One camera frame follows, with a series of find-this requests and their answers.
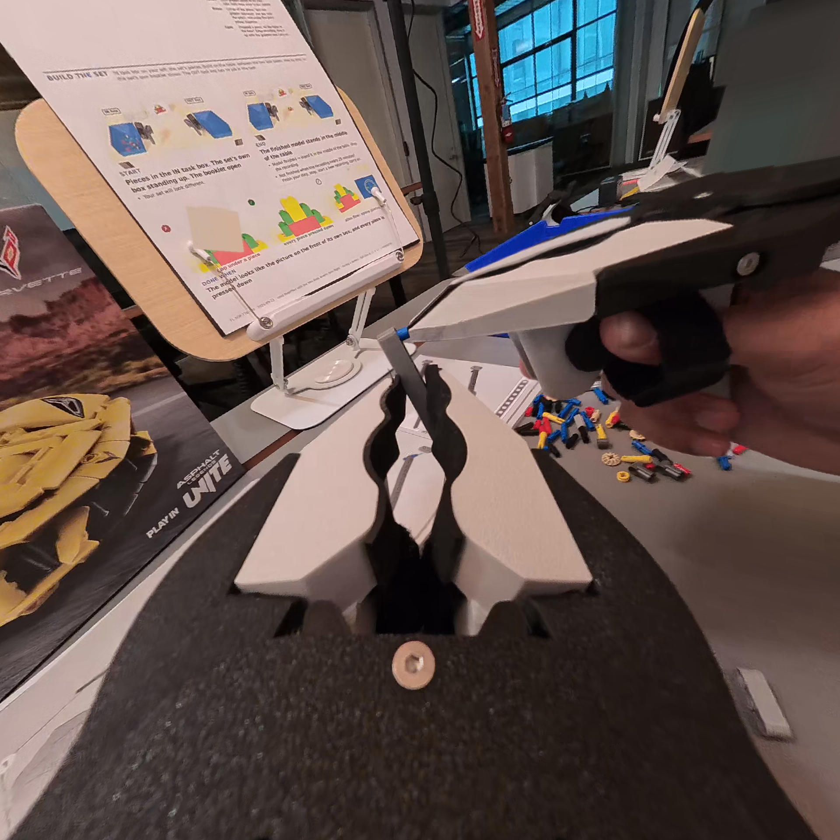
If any long grey lego beam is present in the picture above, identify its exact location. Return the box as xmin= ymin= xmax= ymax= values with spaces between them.
xmin=376 ymin=327 xmax=439 ymax=437

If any white cabinet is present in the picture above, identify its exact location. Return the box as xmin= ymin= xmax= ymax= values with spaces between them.
xmin=486 ymin=141 xmax=555 ymax=217

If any black metal pole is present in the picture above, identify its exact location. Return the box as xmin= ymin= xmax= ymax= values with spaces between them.
xmin=387 ymin=0 xmax=454 ymax=280

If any blue plastic bin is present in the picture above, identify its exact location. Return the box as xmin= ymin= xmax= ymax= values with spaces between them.
xmin=462 ymin=206 xmax=637 ymax=277

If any lego set box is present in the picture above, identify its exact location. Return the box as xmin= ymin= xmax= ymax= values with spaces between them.
xmin=0 ymin=203 xmax=247 ymax=700

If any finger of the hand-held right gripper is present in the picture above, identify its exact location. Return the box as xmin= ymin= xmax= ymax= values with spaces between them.
xmin=407 ymin=218 xmax=734 ymax=344
xmin=456 ymin=220 xmax=634 ymax=284

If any wooden post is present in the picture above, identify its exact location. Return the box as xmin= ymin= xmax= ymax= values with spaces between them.
xmin=469 ymin=0 xmax=516 ymax=237

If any printed instruction sheet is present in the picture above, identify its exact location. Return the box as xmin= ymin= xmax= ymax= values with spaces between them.
xmin=0 ymin=0 xmax=421 ymax=319

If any pile of small lego pieces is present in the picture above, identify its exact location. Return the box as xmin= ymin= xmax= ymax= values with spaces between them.
xmin=515 ymin=387 xmax=749 ymax=483

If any person's right hand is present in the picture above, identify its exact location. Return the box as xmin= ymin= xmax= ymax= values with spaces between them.
xmin=600 ymin=269 xmax=840 ymax=476

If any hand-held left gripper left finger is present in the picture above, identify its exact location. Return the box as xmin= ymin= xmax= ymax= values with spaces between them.
xmin=234 ymin=377 xmax=408 ymax=634

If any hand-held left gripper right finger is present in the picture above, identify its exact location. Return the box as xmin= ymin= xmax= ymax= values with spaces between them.
xmin=423 ymin=364 xmax=595 ymax=636

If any light grey lego connector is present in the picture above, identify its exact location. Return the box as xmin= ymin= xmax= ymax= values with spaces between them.
xmin=727 ymin=666 xmax=794 ymax=740

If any lego instruction booklet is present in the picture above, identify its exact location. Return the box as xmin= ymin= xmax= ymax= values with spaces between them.
xmin=384 ymin=357 xmax=542 ymax=526

